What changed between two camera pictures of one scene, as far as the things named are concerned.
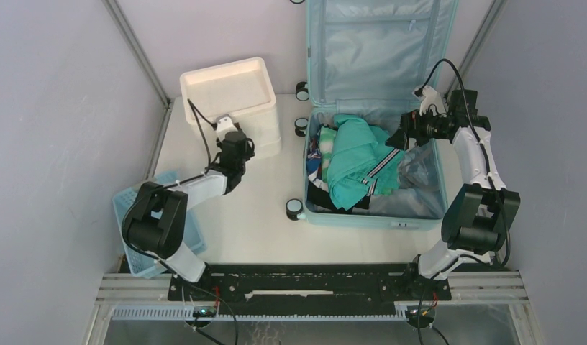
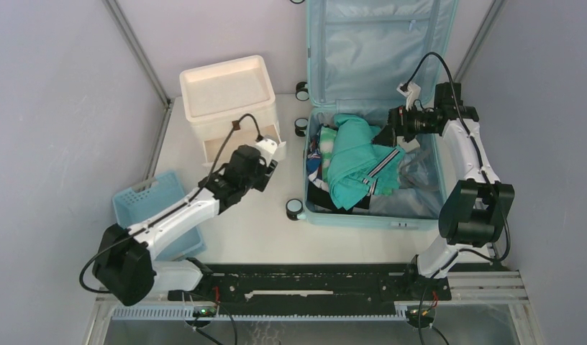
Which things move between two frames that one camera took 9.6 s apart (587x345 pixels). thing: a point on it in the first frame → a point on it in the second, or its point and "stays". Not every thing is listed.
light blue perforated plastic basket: x=193 y=240 stays
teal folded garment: x=363 y=161 stays
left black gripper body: x=249 y=153 → x=263 y=172
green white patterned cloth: x=326 y=140 stays
